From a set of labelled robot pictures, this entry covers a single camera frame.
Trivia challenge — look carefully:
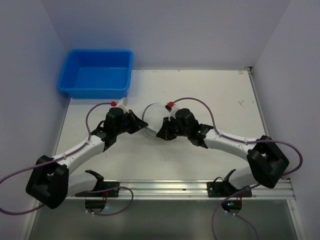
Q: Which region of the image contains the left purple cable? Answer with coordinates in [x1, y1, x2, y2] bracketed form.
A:
[0, 100, 135, 217]

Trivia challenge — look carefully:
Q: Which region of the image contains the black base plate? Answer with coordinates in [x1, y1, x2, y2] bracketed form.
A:
[75, 181, 120, 198]
[206, 176, 241, 198]

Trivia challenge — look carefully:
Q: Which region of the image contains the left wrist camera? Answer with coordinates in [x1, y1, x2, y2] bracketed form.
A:
[116, 97, 129, 113]

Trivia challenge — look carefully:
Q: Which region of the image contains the blue plastic bin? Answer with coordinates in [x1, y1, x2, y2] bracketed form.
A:
[57, 49, 134, 100]

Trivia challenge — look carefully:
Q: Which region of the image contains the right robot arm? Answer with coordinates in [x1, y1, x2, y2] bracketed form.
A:
[156, 108, 289, 196]

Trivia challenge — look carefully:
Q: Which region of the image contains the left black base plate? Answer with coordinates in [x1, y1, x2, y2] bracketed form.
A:
[75, 181, 120, 198]

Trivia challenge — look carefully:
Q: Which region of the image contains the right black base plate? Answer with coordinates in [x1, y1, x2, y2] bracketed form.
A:
[206, 176, 241, 198]

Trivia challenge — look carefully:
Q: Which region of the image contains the white mesh laundry bag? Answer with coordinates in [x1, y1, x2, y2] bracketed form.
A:
[141, 102, 170, 140]

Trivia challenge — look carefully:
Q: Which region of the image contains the aluminium mounting rail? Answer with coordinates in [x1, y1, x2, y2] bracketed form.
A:
[67, 175, 295, 200]

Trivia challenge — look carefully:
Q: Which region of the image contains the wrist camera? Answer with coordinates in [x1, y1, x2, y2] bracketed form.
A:
[164, 101, 181, 119]
[116, 97, 129, 113]

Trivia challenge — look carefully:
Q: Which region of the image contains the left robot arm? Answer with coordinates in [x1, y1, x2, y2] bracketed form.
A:
[25, 107, 148, 209]

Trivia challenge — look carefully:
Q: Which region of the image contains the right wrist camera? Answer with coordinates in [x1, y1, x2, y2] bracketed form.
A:
[164, 101, 181, 119]

